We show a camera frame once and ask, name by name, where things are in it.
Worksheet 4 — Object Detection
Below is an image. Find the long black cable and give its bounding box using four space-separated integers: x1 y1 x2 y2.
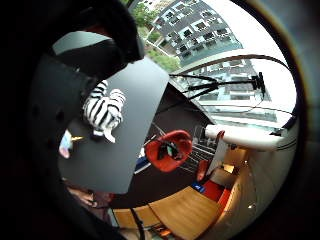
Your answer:
173 53 298 132

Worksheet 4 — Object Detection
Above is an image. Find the the person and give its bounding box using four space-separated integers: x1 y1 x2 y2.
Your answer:
64 181 116 223

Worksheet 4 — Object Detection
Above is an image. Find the black camera on tripod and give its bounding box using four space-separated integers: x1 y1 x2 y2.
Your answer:
251 71 268 97

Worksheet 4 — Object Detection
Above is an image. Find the black strap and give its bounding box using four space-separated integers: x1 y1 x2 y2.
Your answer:
129 207 147 240

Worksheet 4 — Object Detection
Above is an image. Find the small pastel soft toy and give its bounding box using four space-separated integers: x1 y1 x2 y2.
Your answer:
58 129 85 160

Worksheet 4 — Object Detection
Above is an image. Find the red shell chair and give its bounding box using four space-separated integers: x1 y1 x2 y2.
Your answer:
144 129 194 174

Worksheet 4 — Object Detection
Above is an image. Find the zebra striped soft toy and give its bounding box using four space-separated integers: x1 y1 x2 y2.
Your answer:
82 79 128 144

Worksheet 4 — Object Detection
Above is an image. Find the white rounded railing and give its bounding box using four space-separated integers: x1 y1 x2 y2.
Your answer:
204 123 288 153

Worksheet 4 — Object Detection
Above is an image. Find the blue box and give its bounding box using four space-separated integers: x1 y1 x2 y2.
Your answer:
191 181 207 195

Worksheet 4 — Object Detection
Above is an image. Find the black tripod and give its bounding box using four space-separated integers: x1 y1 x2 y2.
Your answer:
169 72 268 102

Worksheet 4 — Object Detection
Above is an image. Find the grey apartment building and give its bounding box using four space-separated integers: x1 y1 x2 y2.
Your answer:
146 0 244 68

